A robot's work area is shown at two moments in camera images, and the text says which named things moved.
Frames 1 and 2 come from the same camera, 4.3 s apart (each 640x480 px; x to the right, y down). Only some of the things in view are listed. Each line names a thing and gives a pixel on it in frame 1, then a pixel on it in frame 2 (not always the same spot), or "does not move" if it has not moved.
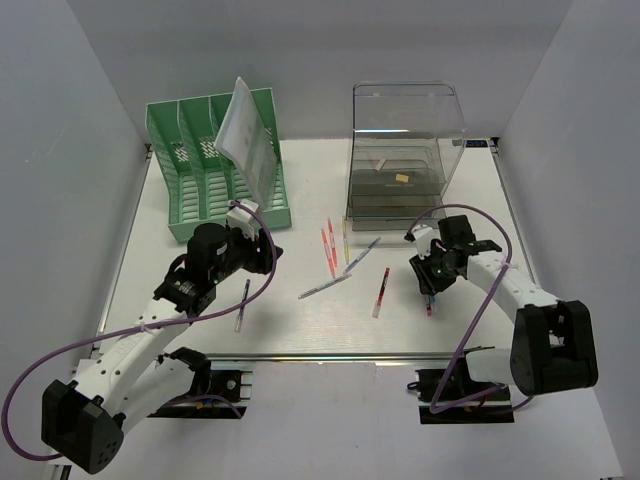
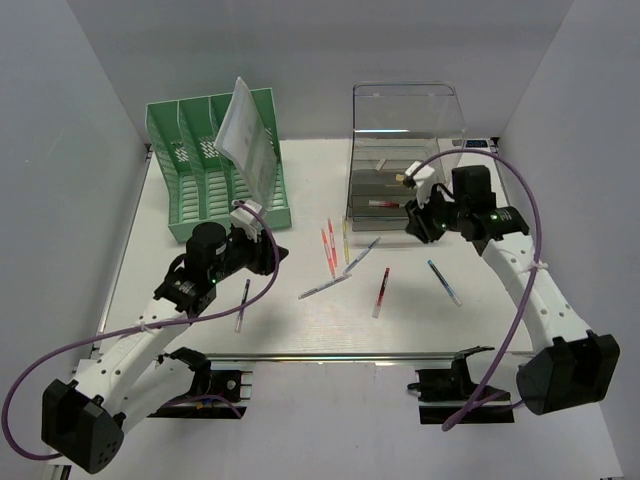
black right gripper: x=428 y=283 to x=418 y=224
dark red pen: x=378 y=303 does not move
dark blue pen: x=241 y=310 does not move
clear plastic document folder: x=246 y=139 does not move
